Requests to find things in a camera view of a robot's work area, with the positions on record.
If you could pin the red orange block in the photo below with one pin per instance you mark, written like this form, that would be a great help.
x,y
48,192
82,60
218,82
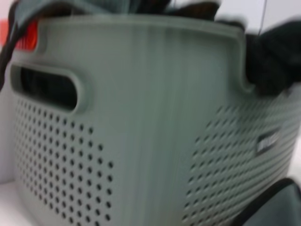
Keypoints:
x,y
29,37

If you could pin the grey green perforated storage box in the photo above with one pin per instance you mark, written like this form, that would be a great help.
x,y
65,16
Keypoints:
x,y
141,117

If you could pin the yellow and dark green towel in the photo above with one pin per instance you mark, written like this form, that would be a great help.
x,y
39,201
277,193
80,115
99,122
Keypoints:
x,y
282,207

